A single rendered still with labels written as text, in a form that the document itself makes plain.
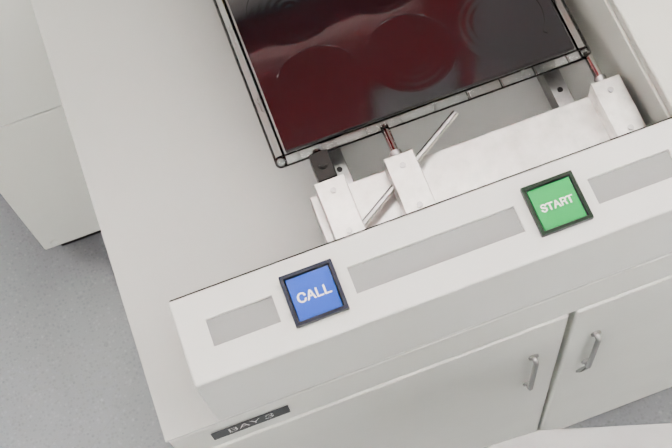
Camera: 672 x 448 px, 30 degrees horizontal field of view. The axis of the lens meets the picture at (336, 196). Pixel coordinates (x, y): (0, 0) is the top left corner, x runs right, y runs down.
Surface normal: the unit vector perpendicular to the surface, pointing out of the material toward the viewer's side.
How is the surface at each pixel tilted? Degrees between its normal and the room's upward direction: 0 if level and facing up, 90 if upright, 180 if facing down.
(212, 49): 0
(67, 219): 90
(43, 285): 0
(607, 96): 0
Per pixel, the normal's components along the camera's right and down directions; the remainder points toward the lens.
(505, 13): -0.07, -0.40
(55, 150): 0.34, 0.85
